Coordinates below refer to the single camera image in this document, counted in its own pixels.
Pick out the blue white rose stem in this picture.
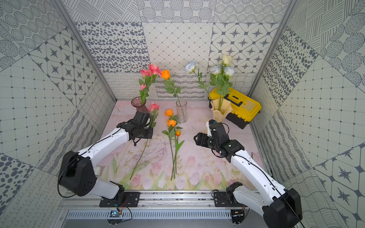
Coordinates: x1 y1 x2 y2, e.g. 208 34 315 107
210 65 224 111

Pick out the pink tulip flower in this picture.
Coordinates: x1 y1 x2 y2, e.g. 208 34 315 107
140 84 147 105

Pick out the purple ribbed glass vase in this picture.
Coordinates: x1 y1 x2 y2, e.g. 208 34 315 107
131 97 149 113

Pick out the pink rose stem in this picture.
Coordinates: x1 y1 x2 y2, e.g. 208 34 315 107
148 64 162 85
138 70 152 96

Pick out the white perforated cable tray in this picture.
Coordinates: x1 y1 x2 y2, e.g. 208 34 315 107
66 209 231 219

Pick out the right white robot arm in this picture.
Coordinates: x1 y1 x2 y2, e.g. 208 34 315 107
194 120 303 228

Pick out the orange rose large stem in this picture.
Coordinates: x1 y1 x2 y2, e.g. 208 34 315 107
161 70 182 106

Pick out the cream fluted vase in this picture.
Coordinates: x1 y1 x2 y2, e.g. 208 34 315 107
210 98 233 122

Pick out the clear textured glass vase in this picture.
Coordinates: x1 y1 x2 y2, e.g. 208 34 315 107
176 99 188 124

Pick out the pink rosebud flower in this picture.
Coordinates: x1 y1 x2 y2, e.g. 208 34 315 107
130 103 159 180

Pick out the aluminium rail base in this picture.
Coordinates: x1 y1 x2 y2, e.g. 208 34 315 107
62 189 294 210

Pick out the yellow black toolbox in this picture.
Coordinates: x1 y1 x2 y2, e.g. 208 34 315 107
209 88 262 129

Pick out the orange tulip flower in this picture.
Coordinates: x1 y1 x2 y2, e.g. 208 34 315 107
172 127 184 179

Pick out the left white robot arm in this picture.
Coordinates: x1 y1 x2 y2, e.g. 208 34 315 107
58 112 153 205

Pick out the cream white rose stem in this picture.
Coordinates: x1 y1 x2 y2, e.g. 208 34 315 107
217 55 235 111

